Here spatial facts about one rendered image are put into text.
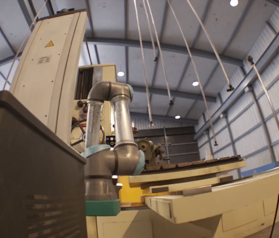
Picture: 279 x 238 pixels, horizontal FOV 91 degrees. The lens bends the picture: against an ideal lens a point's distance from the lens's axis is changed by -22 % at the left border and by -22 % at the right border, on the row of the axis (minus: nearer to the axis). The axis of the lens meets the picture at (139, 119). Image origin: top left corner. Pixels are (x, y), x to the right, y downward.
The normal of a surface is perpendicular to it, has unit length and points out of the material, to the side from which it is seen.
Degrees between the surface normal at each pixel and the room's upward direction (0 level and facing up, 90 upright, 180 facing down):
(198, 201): 90
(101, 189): 73
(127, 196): 90
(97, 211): 90
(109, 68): 90
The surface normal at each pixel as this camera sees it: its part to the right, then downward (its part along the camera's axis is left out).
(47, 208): 1.00, -0.07
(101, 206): 0.01, -0.41
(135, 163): 0.42, -0.15
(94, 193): 0.02, -0.67
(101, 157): 0.42, -0.40
